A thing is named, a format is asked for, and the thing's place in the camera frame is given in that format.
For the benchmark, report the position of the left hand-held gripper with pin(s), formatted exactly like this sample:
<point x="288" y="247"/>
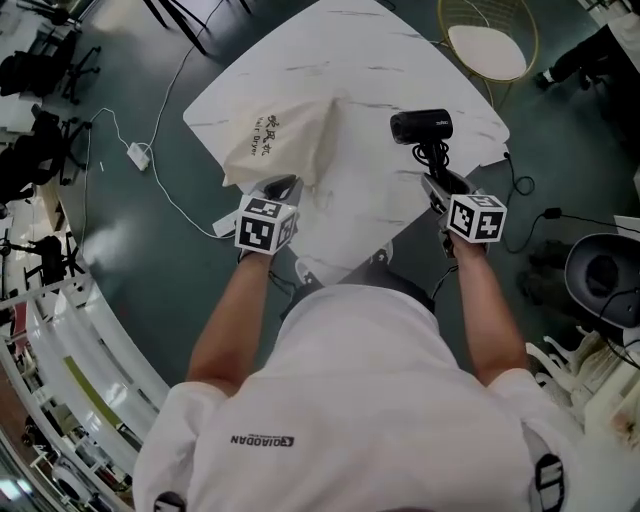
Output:
<point x="262" y="227"/>

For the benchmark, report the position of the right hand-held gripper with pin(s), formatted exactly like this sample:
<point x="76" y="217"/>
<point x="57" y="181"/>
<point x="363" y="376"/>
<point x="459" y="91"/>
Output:
<point x="475" y="220"/>

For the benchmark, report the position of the beige cloth bag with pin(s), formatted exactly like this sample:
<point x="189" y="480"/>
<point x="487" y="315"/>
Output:
<point x="280" y="140"/>

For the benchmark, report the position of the black hair dryer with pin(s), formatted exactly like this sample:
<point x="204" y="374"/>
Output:
<point x="420" y="122"/>

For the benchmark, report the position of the person's left forearm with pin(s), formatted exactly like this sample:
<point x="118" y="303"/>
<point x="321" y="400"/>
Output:
<point x="235" y="325"/>

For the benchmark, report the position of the person's right forearm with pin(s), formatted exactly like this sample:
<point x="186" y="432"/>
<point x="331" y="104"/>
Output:
<point x="492" y="320"/>

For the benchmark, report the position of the white marble table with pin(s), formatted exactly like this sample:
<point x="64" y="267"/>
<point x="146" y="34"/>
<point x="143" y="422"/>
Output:
<point x="360" y="210"/>

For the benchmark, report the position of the person's left white shoe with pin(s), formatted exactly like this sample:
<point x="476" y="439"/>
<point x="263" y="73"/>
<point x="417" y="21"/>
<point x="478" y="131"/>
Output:
<point x="306" y="270"/>

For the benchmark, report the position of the person's white shoe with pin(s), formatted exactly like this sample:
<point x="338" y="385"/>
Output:
<point x="381" y="252"/>
<point x="306" y="270"/>

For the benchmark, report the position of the person's right white shoe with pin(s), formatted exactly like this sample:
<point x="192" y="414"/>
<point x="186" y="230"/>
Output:
<point x="381" y="252"/>

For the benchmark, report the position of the black power adapter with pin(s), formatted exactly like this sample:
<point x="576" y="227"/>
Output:
<point x="552" y="212"/>

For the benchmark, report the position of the small white power adapter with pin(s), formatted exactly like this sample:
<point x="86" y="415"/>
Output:
<point x="140" y="156"/>

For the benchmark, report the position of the dark dining chair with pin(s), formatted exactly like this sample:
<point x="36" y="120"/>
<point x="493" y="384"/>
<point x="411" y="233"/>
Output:
<point x="192" y="32"/>

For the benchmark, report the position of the white carved furniture piece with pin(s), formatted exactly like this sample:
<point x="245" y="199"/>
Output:
<point x="575" y="370"/>

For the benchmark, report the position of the wooden bench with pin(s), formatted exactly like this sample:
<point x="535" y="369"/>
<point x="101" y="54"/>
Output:
<point x="52" y="200"/>

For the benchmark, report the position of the person's white shirt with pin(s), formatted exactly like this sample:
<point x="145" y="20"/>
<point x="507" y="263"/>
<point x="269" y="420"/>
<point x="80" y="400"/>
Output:
<point x="350" y="410"/>

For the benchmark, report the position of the black office chair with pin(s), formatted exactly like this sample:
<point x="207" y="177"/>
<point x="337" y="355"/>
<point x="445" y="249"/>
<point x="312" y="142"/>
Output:
<point x="40" y="150"/>
<point x="50" y="255"/>
<point x="30" y="70"/>

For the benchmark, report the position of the white curved railing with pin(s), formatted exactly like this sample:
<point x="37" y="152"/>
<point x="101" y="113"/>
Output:
<point x="85" y="380"/>

